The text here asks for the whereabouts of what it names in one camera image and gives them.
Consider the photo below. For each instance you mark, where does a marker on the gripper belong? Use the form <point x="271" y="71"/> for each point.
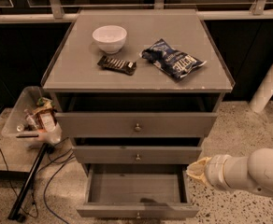
<point x="215" y="172"/>

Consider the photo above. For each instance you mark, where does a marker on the grey bottom drawer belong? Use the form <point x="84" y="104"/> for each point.
<point x="137" y="191"/>

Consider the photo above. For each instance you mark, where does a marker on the grey drawer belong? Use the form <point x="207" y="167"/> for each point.
<point x="136" y="115"/>
<point x="137" y="191"/>
<point x="137" y="150"/>

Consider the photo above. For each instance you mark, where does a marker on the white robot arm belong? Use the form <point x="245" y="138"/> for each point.
<point x="253" y="173"/>

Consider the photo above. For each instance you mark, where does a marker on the grey wooden drawer cabinet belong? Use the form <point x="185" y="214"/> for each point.
<point x="76" y="72"/>

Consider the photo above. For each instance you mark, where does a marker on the grey middle drawer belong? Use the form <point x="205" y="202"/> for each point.
<point x="137" y="150"/>

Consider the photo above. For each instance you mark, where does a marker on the grey top drawer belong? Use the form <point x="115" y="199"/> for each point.
<point x="136" y="115"/>

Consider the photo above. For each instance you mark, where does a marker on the blue kettle chips bag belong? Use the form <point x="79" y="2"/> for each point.
<point x="175" y="63"/>

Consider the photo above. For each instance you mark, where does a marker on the black candy bar wrapper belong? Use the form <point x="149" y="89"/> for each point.
<point x="118" y="65"/>

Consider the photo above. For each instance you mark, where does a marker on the white ceramic bowl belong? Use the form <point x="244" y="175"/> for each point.
<point x="110" y="38"/>

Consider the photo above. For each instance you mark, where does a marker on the brown labelled bottle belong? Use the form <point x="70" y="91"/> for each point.
<point x="46" y="118"/>

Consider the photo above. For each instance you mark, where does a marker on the black tripod leg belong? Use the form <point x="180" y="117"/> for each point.
<point x="28" y="181"/>

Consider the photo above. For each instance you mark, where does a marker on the clear plastic bin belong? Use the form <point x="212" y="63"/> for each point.
<point x="22" y="124"/>

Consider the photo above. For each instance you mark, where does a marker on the white metal railing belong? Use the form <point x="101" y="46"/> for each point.
<point x="127" y="6"/>

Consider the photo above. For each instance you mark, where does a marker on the white diagonal post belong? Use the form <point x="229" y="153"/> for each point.
<point x="263" y="93"/>

